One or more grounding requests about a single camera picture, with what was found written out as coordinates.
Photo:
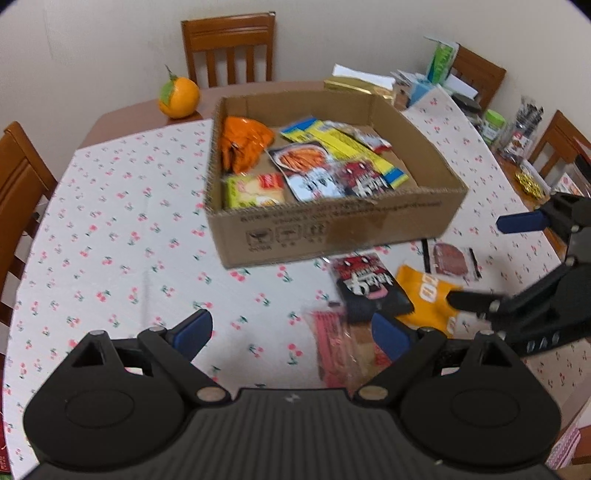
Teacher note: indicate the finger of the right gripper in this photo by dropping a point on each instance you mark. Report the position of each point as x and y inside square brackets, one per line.
[523, 222]
[484, 305]

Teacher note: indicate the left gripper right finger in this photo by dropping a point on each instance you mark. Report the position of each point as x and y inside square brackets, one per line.
[410, 352]

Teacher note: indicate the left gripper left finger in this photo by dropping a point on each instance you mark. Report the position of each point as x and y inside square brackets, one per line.
[172, 351]

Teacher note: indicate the yellow orange snack packet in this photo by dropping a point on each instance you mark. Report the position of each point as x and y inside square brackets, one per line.
[428, 295]

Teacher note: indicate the red clear pastry packet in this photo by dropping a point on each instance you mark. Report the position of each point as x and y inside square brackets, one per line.
[347, 355]

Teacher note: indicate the gold woven coaster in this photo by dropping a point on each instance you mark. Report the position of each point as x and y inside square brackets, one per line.
[530, 184]

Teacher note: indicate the clear packet dark meat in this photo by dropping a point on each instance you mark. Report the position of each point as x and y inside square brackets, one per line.
[442, 258]

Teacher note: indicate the black red snack packet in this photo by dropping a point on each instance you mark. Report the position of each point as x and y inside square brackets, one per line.
[367, 286]

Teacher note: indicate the clear jar of pens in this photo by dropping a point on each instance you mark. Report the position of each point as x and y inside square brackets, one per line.
[518, 136]

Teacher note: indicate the wooden chair far right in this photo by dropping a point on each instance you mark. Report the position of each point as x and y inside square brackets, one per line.
[566, 142]

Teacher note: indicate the wooden chair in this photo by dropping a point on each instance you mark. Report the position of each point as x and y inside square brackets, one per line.
[25, 181]
[566, 142]
[227, 34]
[483, 75]

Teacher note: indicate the green lid jar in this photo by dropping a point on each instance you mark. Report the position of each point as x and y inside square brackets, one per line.
[492, 125]

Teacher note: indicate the wooden chair right back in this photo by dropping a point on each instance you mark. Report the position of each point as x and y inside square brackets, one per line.
[483, 75]

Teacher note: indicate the black red packet in box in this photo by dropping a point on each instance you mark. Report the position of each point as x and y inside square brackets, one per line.
[359, 178]

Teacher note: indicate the light blue small box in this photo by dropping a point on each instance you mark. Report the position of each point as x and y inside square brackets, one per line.
[419, 89]

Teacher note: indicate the yellow green cracker packet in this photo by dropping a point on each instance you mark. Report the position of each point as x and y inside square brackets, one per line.
[253, 190]

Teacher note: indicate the white red small packet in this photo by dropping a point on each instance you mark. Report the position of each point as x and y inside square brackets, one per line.
[372, 141]

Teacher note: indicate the green white carton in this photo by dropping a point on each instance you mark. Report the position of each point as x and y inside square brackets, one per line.
[442, 61]

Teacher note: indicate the pile of white papers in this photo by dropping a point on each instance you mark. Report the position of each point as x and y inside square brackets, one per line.
[408, 81]

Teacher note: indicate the brown cardboard box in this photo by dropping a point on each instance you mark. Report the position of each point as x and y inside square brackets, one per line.
[421, 208]

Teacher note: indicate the white noodle picture packet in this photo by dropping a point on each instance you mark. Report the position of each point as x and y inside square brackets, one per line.
[309, 171]

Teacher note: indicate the crumpled orange snack bag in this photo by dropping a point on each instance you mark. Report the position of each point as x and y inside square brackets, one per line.
[243, 140]

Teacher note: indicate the wooden chair at left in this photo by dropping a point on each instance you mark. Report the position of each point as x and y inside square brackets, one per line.
[25, 181]

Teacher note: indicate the long yellow blue packet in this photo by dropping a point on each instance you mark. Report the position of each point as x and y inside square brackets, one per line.
[342, 147]

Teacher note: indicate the gold tissue pack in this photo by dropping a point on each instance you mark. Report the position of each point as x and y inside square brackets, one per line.
[349, 84]

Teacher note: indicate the orange fruit with leaf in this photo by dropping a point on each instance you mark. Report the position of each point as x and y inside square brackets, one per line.
[178, 97]

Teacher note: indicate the wooden chair at back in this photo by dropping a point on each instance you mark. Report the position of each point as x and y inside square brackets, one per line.
[227, 34]

